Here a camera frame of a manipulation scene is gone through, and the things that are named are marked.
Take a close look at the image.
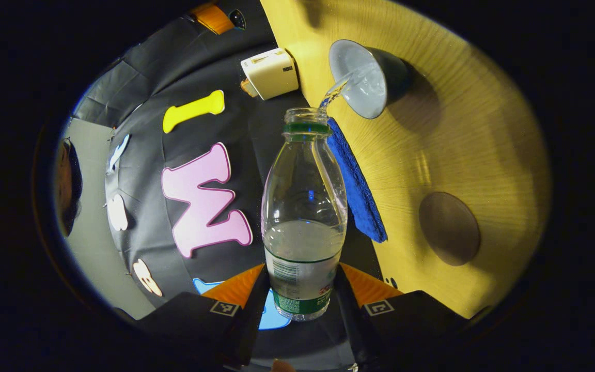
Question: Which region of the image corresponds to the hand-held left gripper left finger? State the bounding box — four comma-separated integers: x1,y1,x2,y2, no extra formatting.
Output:
136,263,271,368

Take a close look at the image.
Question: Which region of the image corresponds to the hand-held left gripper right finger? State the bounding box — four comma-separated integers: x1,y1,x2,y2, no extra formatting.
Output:
333,262,469,368

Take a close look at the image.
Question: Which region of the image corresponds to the clear plastic water bottle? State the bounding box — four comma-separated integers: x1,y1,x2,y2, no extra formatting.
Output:
260,107,348,322

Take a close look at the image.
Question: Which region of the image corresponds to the grey-blue teacup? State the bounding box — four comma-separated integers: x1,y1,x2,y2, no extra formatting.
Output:
328,39,410,120

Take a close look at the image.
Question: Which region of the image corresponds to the round brown coaster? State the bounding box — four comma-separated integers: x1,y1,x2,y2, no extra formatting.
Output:
419,192,482,267

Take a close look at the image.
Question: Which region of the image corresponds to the black backdrop cloth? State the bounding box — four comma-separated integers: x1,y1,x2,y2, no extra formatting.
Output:
73,0,396,371

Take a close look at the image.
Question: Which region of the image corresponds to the white toaster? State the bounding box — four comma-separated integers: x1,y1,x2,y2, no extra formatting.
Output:
240,48,300,101

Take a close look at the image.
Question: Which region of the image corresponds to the blue folded towel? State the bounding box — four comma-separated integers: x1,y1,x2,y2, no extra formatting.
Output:
326,118,388,244

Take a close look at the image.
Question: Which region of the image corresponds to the dark brown fixture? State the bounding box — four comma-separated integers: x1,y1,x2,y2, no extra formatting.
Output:
54,138,83,237

